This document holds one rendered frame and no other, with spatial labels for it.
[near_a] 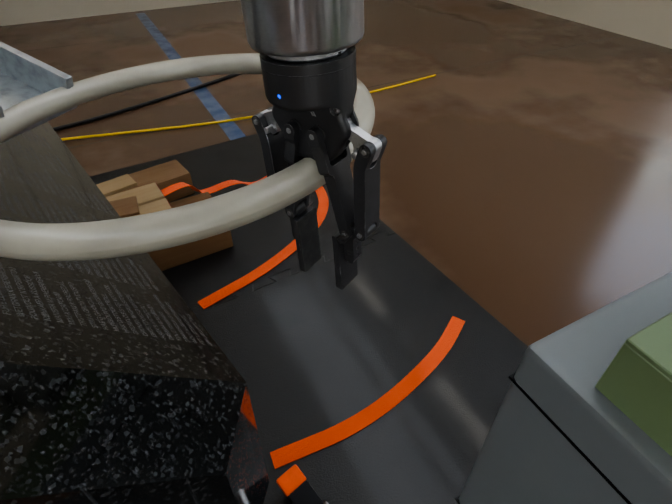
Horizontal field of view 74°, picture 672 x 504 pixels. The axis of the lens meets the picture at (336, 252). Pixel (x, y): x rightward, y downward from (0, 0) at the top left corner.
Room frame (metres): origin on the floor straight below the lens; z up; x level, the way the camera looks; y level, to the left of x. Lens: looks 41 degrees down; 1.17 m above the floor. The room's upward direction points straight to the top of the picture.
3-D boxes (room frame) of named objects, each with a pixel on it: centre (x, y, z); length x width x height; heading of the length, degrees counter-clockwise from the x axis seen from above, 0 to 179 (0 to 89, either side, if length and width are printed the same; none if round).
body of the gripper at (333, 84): (0.36, 0.02, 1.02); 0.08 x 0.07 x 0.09; 53
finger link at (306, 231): (0.38, 0.03, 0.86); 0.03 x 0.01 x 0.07; 143
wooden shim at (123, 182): (1.61, 0.99, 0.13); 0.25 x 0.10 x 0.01; 131
